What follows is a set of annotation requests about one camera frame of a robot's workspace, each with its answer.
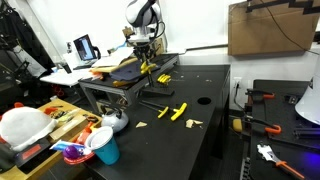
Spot aluminium frame side table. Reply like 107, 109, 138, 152
79, 54, 179, 113

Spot purple ball toy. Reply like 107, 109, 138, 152
63, 145, 80, 159

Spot large cardboard panel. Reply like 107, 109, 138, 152
228, 0, 319, 56

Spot blue plastic cup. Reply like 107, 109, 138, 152
85, 126, 120, 165

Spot small yellow T-handle key two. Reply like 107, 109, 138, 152
161, 75, 168, 83

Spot orange handled wrench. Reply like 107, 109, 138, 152
257, 144, 305, 180

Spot white kettle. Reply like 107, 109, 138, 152
101, 107, 129, 133

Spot open cardboard box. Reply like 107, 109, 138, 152
122, 27, 164, 59

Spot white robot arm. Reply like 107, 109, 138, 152
125, 0, 162, 63

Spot large yellow T-handle hex key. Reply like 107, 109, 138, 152
143, 64, 156, 74

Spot orange handled clamp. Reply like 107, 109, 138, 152
244, 115, 282, 134

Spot white paper sheets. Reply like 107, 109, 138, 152
93, 47, 133, 67

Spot white fluffy cloth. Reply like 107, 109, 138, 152
0, 107, 57, 152

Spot small yellow T-handle on table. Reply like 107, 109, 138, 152
139, 100, 169, 119

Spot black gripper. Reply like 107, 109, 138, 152
134, 43, 154, 65

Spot big yellow T-handle on table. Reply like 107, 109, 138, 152
143, 99, 188, 122

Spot laptop computer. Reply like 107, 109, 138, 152
73, 34, 101, 70

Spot wooden tray table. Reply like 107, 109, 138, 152
0, 99, 102, 180

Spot black hex key stand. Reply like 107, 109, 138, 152
142, 73, 174, 96

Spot small yellow T-handle key three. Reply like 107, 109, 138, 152
162, 76, 171, 84

